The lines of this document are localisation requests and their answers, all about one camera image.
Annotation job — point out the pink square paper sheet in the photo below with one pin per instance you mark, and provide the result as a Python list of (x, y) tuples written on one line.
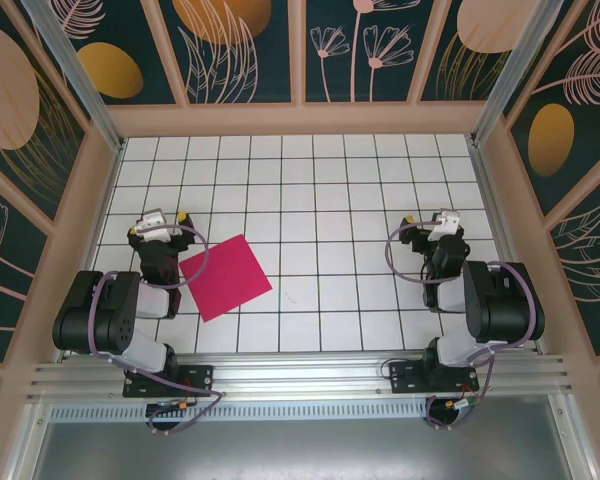
[(225, 280)]

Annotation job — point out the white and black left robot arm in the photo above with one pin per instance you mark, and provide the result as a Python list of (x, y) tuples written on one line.
[(80, 320)]

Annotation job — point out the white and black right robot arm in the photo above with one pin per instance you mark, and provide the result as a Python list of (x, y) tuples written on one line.
[(505, 300)]

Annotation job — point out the grey metal sheet panel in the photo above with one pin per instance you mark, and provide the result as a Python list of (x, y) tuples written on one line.
[(300, 450)]

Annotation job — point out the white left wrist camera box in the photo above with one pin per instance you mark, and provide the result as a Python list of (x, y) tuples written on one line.
[(152, 231)]

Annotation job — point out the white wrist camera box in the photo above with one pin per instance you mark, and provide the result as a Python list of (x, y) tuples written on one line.
[(152, 231), (442, 227)]

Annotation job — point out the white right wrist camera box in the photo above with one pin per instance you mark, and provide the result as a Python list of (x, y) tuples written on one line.
[(442, 227)]

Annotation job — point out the aluminium side rail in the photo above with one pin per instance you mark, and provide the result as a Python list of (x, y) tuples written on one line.
[(505, 240)]

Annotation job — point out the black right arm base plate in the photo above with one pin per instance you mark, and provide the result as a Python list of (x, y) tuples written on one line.
[(405, 377)]

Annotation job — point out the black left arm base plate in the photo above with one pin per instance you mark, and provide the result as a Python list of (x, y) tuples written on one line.
[(200, 380)]

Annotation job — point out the aluminium corner post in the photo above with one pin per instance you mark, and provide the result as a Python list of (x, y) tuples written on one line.
[(77, 75), (509, 75)]

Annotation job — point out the aluminium mounting rail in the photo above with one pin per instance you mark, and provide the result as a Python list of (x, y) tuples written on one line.
[(300, 372)]

